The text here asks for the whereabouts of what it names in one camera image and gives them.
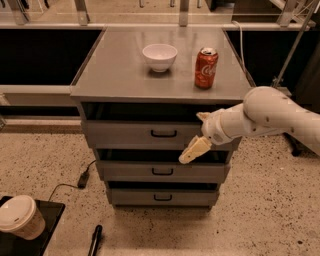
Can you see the metal rail frame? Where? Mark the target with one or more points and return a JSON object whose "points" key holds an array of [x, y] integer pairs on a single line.
{"points": [[40, 95]]}

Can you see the grey middle drawer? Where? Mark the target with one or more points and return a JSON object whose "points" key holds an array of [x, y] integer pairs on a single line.
{"points": [[130, 171]]}

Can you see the white ceramic bowl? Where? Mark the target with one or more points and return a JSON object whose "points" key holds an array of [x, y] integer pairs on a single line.
{"points": [[159, 57]]}

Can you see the grey drawer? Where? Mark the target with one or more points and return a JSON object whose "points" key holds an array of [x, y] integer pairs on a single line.
{"points": [[139, 135], [130, 171], [158, 197]]}

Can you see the grey bottom drawer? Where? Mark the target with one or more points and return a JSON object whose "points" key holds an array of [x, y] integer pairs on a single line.
{"points": [[158, 197]]}

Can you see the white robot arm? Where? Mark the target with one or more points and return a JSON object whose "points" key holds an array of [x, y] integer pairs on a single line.
{"points": [[264, 110]]}

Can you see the grey top drawer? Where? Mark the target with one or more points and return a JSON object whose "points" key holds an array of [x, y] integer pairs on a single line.
{"points": [[139, 135]]}

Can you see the grey metal drawer cabinet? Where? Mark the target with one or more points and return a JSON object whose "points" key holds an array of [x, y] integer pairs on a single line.
{"points": [[157, 110]]}

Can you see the red cola can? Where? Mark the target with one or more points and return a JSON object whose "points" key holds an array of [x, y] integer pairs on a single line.
{"points": [[205, 68]]}

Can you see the black tray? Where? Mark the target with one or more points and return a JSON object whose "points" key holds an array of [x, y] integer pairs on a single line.
{"points": [[11, 245]]}

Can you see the white lidded paper cup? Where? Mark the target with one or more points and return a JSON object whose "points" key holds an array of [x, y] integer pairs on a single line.
{"points": [[21, 217]]}

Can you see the black pen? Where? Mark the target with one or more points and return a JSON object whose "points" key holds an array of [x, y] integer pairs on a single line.
{"points": [[96, 237]]}

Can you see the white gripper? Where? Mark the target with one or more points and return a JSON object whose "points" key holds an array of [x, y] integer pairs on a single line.
{"points": [[213, 128]]}

